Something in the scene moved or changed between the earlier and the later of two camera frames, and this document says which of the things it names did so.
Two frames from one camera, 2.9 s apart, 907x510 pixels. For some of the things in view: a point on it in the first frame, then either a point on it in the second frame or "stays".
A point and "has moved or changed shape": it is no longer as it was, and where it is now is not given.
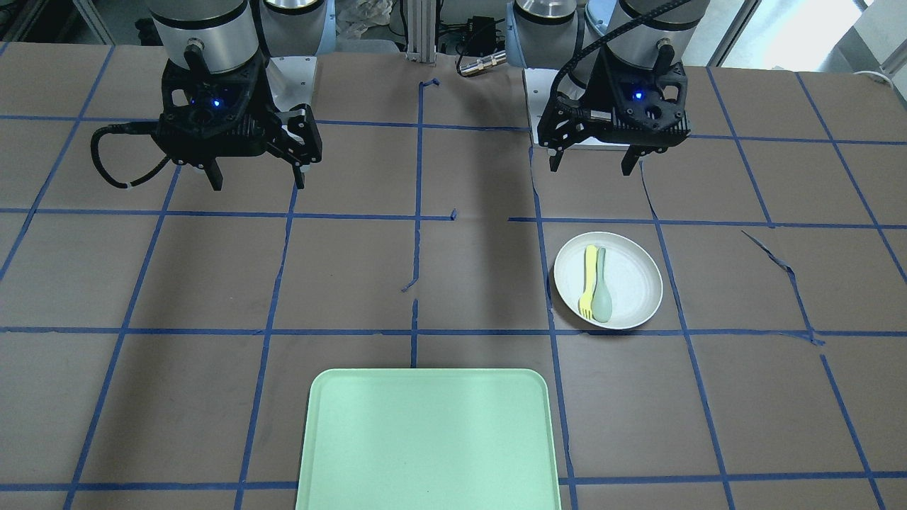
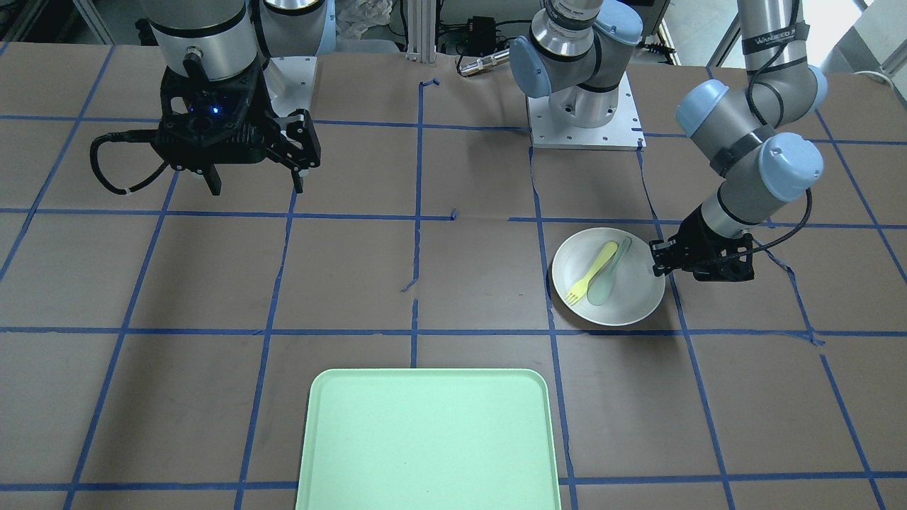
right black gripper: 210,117 stays
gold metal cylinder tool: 482,63 stays
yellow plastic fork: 586,302 has moved or changed shape
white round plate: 633,275 stays
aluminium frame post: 421,31 stays
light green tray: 428,439 stays
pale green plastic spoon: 601,307 to 601,285
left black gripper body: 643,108 to 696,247
